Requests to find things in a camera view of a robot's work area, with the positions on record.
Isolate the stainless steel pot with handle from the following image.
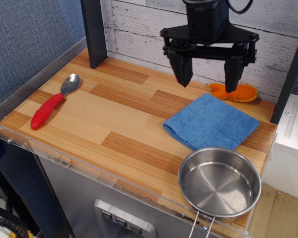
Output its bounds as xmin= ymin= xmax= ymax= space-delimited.
xmin=177 ymin=147 xmax=262 ymax=224

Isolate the blue folded cloth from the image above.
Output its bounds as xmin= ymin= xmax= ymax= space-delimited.
xmin=163 ymin=94 xmax=260 ymax=151

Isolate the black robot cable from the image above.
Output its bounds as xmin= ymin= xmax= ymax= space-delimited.
xmin=223 ymin=0 xmax=254 ymax=15

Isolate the silver control panel with buttons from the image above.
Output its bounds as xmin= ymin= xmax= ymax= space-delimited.
xmin=94 ymin=199 xmax=156 ymax=238

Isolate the dark grey right post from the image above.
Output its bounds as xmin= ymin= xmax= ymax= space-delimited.
xmin=270 ymin=0 xmax=298 ymax=124

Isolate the orange plush fish toy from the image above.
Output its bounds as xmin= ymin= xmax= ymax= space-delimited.
xmin=210 ymin=83 xmax=258 ymax=103

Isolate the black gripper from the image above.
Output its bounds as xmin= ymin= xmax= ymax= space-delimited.
xmin=160 ymin=0 xmax=259 ymax=92

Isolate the clear acrylic edge guard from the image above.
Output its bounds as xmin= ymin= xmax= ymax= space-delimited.
xmin=0 ymin=120 xmax=254 ymax=238

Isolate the red handled metal spoon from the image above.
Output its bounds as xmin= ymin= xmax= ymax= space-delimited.
xmin=30 ymin=73 xmax=81 ymax=130

